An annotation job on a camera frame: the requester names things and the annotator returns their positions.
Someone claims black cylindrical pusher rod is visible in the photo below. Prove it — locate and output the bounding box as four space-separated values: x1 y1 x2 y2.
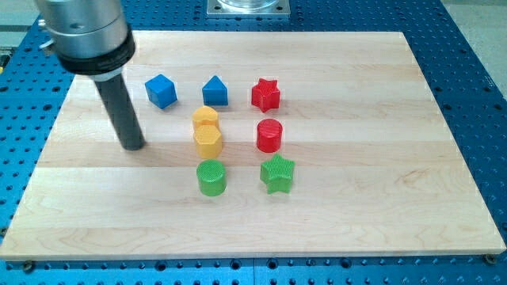
94 74 145 150

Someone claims green cylinder block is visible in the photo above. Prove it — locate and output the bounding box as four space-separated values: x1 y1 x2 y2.
196 159 227 196

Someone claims red star block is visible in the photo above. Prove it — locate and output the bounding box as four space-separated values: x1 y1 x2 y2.
251 78 280 112

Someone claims green star block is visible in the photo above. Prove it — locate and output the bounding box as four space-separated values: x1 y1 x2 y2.
260 154 295 194

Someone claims blue cube block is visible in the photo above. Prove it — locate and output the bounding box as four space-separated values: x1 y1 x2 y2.
145 74 177 109

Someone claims yellow rear block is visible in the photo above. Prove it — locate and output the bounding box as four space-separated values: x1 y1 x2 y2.
192 105 219 130

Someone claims yellow hexagon block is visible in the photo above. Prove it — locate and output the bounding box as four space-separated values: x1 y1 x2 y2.
193 125 223 159

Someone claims blue triangle block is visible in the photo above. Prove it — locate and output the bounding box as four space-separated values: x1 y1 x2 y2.
202 75 228 106

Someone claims blue perforated table plate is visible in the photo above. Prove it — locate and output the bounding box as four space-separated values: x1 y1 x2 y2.
1 1 506 284

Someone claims wooden board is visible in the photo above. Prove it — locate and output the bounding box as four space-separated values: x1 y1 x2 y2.
1 31 505 260

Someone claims red cylinder block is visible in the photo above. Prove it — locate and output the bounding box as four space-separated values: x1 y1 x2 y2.
257 119 283 153

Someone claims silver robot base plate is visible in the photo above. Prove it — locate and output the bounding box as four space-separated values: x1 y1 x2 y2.
206 0 291 17

